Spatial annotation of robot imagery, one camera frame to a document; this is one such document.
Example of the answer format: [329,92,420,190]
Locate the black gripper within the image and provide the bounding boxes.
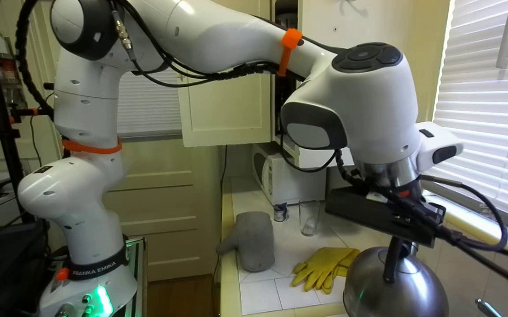
[382,235,420,286]

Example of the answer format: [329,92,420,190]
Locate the stainless steel kettle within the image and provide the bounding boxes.
[343,245,452,317]

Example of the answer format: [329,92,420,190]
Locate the chrome sink faucet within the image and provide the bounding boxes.
[475,296,505,317]

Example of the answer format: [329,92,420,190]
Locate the yellow rubber gloves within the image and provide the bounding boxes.
[290,245,362,294]

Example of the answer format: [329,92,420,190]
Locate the clear drinking glass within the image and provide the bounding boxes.
[301,201,327,238]

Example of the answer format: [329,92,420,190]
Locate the small blue item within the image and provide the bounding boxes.
[272,201,292,224]

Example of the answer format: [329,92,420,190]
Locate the grey oven mitt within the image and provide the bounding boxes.
[218,210,278,275]

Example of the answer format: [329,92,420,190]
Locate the white microwave oven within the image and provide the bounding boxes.
[253,143,357,208]

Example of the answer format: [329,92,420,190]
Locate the white window blind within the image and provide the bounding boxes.
[429,0,508,226]

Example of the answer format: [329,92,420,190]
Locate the open cream cabinet door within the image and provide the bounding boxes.
[177,72,279,150]

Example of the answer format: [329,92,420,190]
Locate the cream panelled door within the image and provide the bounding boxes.
[101,69,228,286]

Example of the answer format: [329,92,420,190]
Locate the white door blind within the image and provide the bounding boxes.
[117,71,184,139]

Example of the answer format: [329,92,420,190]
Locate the black equipment case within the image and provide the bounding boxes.
[0,220,52,317]

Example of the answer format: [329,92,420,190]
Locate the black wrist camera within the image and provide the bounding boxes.
[323,187,449,249]

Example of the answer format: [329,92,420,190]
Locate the orange cable strap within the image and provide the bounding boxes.
[276,27,306,80]
[61,138,124,159]

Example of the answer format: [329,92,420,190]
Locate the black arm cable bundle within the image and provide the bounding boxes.
[13,0,350,120]

